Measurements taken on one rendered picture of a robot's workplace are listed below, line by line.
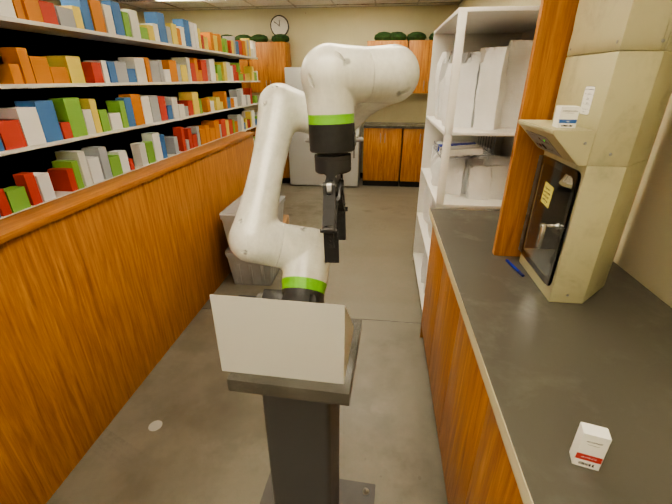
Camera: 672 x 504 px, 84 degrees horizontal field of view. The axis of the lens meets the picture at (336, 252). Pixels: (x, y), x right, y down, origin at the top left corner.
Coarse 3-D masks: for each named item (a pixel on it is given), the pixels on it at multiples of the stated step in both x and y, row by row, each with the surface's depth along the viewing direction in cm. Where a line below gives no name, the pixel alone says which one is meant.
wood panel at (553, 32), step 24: (552, 0) 124; (576, 0) 124; (552, 24) 127; (552, 48) 130; (528, 72) 135; (552, 72) 133; (528, 96) 137; (552, 96) 136; (528, 144) 144; (528, 168) 148; (504, 192) 155; (528, 192) 151; (504, 216) 157; (504, 240) 161
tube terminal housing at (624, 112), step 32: (576, 64) 119; (608, 64) 102; (640, 64) 98; (576, 96) 118; (608, 96) 102; (640, 96) 101; (608, 128) 105; (640, 128) 105; (608, 160) 109; (640, 160) 115; (608, 192) 113; (576, 224) 118; (608, 224) 117; (576, 256) 122; (608, 256) 130; (544, 288) 134; (576, 288) 127
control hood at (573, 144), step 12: (528, 120) 132; (540, 120) 132; (552, 120) 132; (540, 132) 119; (552, 132) 108; (564, 132) 107; (576, 132) 107; (588, 132) 106; (552, 144) 117; (564, 144) 108; (576, 144) 108; (588, 144) 108; (564, 156) 116; (576, 156) 109; (588, 156) 109
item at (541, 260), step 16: (544, 160) 136; (544, 176) 136; (560, 176) 123; (576, 176) 113; (560, 192) 123; (544, 208) 134; (560, 208) 122; (528, 224) 148; (560, 224) 122; (528, 240) 147; (544, 240) 133; (560, 240) 121; (528, 256) 146; (544, 256) 132; (544, 272) 132
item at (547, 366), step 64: (448, 256) 163; (512, 256) 163; (512, 320) 120; (576, 320) 120; (640, 320) 120; (512, 384) 95; (576, 384) 95; (640, 384) 95; (512, 448) 79; (640, 448) 78
